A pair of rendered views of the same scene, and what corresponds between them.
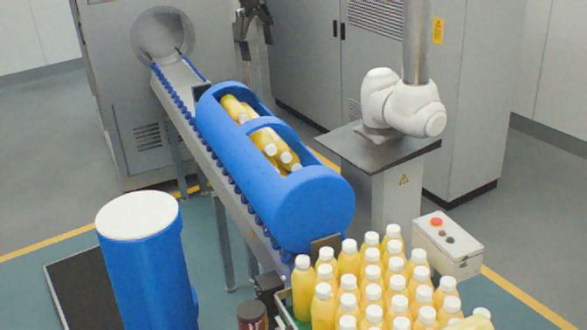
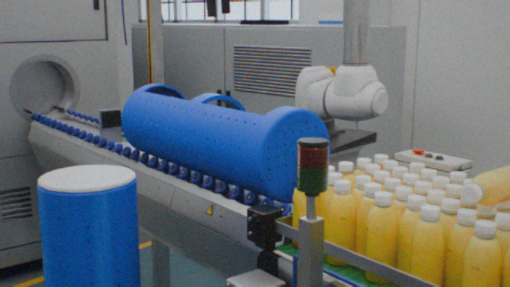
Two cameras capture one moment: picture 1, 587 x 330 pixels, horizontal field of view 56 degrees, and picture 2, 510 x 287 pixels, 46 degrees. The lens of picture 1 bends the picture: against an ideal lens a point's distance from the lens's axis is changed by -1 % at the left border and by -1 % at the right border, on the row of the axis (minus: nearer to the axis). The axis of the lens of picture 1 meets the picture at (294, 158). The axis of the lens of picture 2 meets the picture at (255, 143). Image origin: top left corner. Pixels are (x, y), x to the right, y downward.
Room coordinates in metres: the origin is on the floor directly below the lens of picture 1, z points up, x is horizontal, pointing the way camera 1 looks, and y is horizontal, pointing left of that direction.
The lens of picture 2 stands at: (-0.22, 0.53, 1.49)
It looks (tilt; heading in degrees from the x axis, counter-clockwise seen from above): 12 degrees down; 344
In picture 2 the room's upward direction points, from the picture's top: straight up
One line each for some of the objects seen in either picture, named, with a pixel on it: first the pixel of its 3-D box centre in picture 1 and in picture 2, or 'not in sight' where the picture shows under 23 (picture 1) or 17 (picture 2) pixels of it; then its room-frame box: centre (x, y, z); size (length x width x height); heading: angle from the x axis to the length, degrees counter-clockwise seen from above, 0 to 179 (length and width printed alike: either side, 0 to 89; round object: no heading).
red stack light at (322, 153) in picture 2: (252, 319); (313, 154); (0.84, 0.11, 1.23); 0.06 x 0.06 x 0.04
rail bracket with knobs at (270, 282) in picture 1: (272, 292); (266, 226); (1.22, 0.09, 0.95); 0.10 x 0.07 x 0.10; 112
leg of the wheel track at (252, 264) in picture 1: (249, 235); (159, 282); (2.33, 0.26, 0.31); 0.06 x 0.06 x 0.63; 22
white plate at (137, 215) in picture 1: (137, 214); (87, 178); (1.55, 0.54, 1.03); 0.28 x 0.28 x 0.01
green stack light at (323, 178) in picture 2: not in sight; (312, 177); (0.84, 0.11, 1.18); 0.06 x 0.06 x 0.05
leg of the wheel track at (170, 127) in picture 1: (177, 161); not in sight; (3.18, 0.76, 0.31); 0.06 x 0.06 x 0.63; 22
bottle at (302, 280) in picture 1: (304, 289); (306, 212); (1.17, -0.01, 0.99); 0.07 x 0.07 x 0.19
